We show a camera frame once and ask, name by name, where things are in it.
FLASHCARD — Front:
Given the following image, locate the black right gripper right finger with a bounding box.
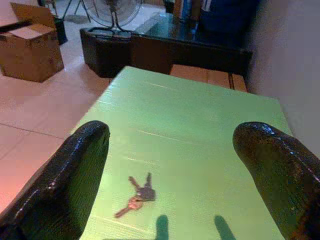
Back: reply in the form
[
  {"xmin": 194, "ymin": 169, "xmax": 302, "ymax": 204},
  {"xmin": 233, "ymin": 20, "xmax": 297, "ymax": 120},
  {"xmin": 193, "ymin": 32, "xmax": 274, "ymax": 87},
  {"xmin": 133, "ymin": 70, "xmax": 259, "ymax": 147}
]
[{"xmin": 232, "ymin": 121, "xmax": 320, "ymax": 240}]

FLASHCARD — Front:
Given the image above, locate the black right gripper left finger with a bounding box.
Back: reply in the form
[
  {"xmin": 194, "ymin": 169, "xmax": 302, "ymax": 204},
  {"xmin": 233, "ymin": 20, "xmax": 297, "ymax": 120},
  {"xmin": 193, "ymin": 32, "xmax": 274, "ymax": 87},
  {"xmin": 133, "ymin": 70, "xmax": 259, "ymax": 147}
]
[{"xmin": 0, "ymin": 120, "xmax": 111, "ymax": 240}]

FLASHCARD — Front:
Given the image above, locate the bunch of keys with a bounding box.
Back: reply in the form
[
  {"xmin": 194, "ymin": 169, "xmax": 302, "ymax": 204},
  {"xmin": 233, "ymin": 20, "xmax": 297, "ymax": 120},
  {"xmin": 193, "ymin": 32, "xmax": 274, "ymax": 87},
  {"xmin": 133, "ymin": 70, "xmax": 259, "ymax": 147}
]
[{"xmin": 114, "ymin": 172, "xmax": 157, "ymax": 219}]

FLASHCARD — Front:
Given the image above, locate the flat brown cardboard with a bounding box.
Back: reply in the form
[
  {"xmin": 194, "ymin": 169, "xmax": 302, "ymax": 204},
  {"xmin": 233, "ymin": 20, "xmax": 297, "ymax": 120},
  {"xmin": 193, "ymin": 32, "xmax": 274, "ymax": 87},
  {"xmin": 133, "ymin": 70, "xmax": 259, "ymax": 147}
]
[{"xmin": 169, "ymin": 64, "xmax": 248, "ymax": 93}]

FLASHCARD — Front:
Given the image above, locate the brown cardboard box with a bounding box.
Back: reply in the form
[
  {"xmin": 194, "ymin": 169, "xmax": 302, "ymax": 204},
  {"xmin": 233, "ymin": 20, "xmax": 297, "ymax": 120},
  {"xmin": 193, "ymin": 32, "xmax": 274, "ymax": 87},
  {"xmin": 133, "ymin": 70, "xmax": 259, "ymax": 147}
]
[{"xmin": 0, "ymin": 2, "xmax": 65, "ymax": 83}]

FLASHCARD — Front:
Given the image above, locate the black bin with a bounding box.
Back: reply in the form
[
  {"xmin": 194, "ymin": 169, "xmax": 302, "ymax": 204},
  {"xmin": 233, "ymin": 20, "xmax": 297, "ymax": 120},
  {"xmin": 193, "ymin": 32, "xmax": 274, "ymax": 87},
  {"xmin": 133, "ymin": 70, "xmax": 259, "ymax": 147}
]
[{"xmin": 53, "ymin": 17, "xmax": 68, "ymax": 46}]

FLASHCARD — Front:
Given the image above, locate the black low cabinet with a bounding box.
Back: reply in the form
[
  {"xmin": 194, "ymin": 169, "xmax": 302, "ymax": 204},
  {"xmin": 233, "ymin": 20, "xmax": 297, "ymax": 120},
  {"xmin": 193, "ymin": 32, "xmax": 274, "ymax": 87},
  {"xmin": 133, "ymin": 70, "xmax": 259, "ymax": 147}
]
[{"xmin": 79, "ymin": 12, "xmax": 253, "ymax": 85}]

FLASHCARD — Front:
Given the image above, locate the blue barrel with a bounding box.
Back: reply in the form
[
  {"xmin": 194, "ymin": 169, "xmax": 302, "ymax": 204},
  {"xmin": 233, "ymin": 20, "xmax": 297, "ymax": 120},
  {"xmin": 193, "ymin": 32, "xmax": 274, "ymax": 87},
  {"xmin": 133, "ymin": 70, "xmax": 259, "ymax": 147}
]
[{"xmin": 199, "ymin": 0, "xmax": 261, "ymax": 36}]

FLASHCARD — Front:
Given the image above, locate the standing fan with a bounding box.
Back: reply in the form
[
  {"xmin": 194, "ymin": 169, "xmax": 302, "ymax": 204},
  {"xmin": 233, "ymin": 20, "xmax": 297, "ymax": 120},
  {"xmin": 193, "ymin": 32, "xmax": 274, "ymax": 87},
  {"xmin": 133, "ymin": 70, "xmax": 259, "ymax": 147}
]
[{"xmin": 87, "ymin": 0, "xmax": 143, "ymax": 38}]

